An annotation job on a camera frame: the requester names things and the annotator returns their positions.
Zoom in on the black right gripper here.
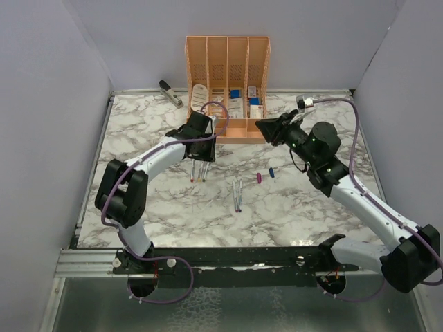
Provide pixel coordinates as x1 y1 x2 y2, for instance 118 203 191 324
256 109 317 167

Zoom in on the white pen red end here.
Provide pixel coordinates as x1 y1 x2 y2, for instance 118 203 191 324
190 160 195 183

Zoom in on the white pen green end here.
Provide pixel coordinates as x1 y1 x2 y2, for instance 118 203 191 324
201 162 210 182

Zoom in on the white pen magenta end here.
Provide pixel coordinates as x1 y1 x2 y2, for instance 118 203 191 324
232 179 239 212

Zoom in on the white pen yellow end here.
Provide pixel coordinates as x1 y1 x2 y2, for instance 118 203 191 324
197 161 204 182

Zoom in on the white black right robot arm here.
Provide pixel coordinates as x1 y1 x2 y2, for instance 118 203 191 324
255 111 440 293

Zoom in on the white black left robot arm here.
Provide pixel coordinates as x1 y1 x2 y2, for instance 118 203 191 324
95 111 218 273

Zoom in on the white pen blue end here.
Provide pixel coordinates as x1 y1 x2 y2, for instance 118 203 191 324
237 179 242 212

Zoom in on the white red staples box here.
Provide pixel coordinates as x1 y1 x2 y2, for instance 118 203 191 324
250 105 264 119

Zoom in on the blue eraser box lower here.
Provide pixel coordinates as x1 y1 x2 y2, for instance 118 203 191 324
249 98 261 105

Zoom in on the blue eraser box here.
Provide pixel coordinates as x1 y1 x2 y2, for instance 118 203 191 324
249 98 261 105
230 89 241 99

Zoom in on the blue eraser box upper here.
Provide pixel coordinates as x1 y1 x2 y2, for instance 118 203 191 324
230 89 241 99

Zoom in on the white oval label card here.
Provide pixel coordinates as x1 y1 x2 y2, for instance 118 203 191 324
190 84 208 111

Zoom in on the black grey stapler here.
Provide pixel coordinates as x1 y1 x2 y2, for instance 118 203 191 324
159 80 183 108

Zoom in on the orange plastic desk organizer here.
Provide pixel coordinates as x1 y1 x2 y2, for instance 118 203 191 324
185 36 271 144

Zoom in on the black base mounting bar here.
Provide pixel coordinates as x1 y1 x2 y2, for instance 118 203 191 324
112 246 358 288

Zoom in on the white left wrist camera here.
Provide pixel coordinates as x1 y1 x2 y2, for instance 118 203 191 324
210 116 219 134

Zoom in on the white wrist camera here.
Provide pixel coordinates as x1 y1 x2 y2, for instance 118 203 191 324
291 95 315 122
210 116 219 134

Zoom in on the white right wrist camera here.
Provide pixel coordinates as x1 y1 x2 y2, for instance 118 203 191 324
291 95 315 122

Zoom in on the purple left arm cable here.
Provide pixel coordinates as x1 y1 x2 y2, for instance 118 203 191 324
100 100 230 305

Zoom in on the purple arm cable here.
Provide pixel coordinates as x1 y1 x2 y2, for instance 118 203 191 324
100 100 230 305
313 97 443 302

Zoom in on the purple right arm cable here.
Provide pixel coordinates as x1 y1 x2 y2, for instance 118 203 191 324
313 97 443 302

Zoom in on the aluminium table edge rail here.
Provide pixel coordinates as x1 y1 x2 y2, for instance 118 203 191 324
39 91 114 331

